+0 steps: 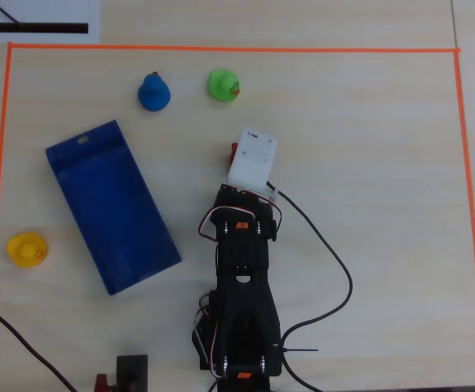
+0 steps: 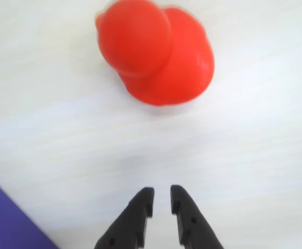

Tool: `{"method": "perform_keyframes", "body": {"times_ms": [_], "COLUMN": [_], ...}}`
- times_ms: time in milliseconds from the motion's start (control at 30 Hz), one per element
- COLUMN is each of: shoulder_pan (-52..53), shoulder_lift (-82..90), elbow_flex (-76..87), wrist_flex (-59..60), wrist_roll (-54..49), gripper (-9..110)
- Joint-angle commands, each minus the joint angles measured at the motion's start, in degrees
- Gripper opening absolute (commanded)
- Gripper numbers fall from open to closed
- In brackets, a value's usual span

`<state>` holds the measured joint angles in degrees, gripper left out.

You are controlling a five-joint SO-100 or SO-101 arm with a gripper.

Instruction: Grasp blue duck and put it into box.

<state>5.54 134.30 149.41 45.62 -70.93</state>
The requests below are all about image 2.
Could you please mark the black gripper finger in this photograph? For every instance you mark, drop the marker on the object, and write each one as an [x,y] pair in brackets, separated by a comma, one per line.
[130,225]
[192,225]

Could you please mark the blue plastic box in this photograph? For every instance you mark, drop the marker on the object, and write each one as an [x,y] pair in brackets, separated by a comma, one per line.
[8,218]

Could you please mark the red rubber duck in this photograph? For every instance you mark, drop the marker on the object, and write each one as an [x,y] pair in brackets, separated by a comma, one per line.
[145,46]

